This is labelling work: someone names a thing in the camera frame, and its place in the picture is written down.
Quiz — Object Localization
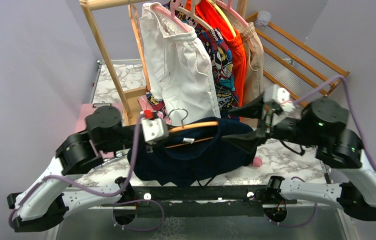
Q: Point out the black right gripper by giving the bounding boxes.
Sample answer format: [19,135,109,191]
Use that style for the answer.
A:
[222,90,322,154]

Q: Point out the orange wooden hanger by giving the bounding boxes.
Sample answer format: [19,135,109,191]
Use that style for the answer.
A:
[165,108,218,149]

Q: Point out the navy blue shorts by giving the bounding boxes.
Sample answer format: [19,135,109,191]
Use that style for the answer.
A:
[133,117,255,188]

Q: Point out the wooden clothes rack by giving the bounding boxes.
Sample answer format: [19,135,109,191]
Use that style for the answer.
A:
[80,0,234,124]

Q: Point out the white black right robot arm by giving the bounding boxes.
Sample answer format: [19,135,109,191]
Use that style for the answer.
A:
[223,92,376,222]

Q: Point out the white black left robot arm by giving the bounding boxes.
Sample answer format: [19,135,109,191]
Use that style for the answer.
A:
[7,106,152,233]

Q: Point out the pink navy patterned shorts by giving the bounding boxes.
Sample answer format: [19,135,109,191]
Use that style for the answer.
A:
[138,95,167,118]

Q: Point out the beige shorts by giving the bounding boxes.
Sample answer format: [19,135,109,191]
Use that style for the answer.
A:
[235,23,264,106]

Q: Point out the white shorts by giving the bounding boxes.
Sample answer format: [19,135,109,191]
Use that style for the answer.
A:
[139,2,221,126]

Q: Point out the comic print shorts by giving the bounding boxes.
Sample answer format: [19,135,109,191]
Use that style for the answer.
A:
[140,1,238,116]

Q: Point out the orange red shorts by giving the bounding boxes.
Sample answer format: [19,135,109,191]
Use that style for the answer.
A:
[186,0,246,111]

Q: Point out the yellow hanger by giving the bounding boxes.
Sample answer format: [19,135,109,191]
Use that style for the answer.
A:
[207,0,236,38]

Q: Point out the pink hanger right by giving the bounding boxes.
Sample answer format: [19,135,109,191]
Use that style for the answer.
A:
[215,0,249,28]

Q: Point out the pink hanger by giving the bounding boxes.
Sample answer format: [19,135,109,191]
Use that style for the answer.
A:
[151,3,191,33]
[215,0,249,28]

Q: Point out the orange twisted hanger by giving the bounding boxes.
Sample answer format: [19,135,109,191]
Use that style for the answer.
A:
[128,4,151,92]

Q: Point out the beige wooden hanger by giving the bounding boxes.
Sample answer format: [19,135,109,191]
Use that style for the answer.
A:
[172,0,213,31]

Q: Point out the pink hanger left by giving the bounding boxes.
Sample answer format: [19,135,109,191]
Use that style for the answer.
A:
[151,3,191,33]

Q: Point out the pink cylindrical bottle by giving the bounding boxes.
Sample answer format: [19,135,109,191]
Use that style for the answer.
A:
[250,156,263,168]

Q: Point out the wooden slatted shelf rack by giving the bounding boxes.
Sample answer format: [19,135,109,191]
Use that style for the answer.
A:
[255,22,350,100]

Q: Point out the pink clipboard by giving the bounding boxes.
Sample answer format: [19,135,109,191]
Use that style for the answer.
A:
[76,103,124,160]

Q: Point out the clear paperclip jar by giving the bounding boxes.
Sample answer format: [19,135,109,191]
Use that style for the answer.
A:
[255,10,271,28]

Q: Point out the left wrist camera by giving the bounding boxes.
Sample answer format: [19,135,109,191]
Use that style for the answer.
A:
[141,110,169,145]

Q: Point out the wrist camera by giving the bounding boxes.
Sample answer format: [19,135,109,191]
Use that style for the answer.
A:
[263,84,295,126]
[141,110,169,145]

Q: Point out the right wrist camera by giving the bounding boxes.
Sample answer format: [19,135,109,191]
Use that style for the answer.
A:
[263,84,295,126]

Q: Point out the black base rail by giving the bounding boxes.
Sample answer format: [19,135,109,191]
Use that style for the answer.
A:
[112,185,297,218]

